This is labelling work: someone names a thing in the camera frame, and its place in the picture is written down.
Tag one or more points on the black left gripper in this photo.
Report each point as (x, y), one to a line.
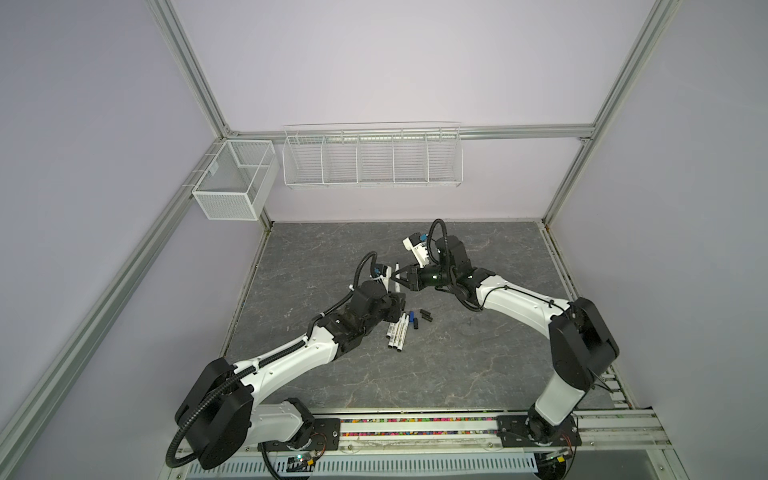
(395, 306)

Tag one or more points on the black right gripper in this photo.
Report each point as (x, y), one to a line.
(414, 278)

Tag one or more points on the blue whiteboard marker pen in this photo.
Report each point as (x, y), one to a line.
(394, 278)

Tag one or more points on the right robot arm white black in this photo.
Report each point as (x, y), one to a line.
(581, 345)

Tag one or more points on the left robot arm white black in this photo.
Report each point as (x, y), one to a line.
(226, 407)

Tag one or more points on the small white mesh basket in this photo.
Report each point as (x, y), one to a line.
(236, 183)

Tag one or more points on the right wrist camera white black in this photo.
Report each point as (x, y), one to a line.
(417, 245)

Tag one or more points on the long white wire basket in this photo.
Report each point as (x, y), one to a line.
(386, 154)

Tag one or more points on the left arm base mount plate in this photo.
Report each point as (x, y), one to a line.
(322, 433)

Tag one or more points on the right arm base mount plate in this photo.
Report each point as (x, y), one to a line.
(520, 430)

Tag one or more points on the white slotted cable duct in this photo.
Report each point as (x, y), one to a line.
(342, 466)

